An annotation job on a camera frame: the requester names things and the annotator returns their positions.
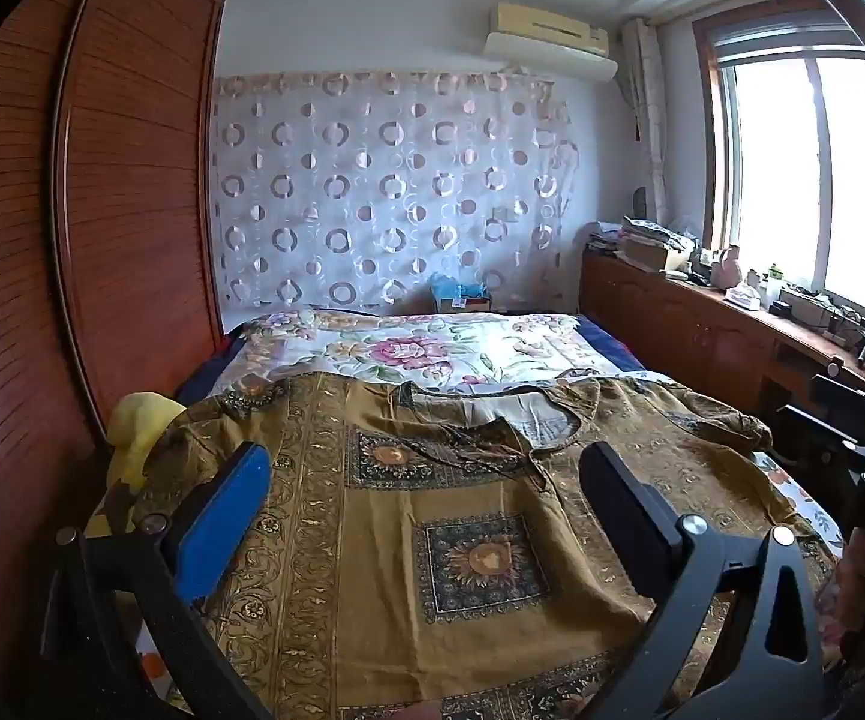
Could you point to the flat cardboard box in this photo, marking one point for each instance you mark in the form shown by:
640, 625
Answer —
654, 255

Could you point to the pink figurine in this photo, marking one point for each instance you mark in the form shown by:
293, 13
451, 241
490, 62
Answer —
729, 268

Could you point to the stack of papers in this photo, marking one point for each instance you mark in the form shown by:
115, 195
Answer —
654, 229

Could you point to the sheer circle pattern curtain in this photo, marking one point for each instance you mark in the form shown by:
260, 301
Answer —
387, 187

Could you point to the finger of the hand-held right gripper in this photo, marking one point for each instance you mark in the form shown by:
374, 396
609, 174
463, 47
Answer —
849, 394
815, 431

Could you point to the cardboard box with blue bags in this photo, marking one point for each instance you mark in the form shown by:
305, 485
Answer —
459, 292

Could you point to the wall air conditioner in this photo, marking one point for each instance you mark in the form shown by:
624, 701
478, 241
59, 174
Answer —
552, 37

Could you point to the mustard patterned scarf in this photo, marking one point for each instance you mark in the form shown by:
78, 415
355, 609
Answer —
372, 555

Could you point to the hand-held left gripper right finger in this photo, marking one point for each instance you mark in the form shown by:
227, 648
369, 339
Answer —
627, 521

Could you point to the yellow cloth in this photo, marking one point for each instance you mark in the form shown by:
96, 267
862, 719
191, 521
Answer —
136, 427

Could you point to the wooden slatted wardrobe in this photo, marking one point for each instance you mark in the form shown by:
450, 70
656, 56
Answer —
125, 202

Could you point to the floral blanket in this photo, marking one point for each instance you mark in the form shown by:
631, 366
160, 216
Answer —
417, 349

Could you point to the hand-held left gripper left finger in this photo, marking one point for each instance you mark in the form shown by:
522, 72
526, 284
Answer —
215, 529

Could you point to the pale window curtain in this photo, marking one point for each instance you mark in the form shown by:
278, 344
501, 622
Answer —
646, 120

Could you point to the long wooden cabinet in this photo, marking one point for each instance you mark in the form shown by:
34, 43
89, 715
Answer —
672, 319

